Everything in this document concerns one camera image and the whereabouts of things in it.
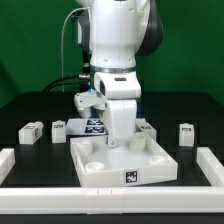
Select white cable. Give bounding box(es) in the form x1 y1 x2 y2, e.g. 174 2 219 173
60 6 91 93

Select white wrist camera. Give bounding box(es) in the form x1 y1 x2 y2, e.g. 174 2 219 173
94 72 141 100

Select black camera on stand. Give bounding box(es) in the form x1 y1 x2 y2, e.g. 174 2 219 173
71 9 91 64

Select white marker base plate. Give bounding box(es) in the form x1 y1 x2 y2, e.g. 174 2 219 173
65 117 148 136

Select white U-shaped obstacle fence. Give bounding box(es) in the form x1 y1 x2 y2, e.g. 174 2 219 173
0 147 224 214

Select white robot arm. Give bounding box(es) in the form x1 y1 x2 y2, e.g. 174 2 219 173
74 0 163 147

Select black cables at base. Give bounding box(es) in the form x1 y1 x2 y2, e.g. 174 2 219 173
42 73 92 93

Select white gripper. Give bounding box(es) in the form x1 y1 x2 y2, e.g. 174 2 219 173
102 99 137 148

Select white square tabletop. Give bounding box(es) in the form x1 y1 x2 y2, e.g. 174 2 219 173
70 132 178 188

